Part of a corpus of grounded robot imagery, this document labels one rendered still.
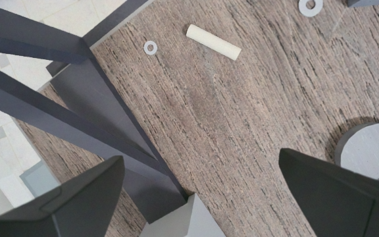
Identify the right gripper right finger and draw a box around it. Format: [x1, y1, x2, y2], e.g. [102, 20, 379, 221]
[278, 147, 379, 237]

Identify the white cylindrical pin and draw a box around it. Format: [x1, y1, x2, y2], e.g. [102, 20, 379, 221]
[186, 24, 241, 60]

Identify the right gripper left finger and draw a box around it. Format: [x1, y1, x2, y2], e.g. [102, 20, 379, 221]
[0, 155, 125, 237]

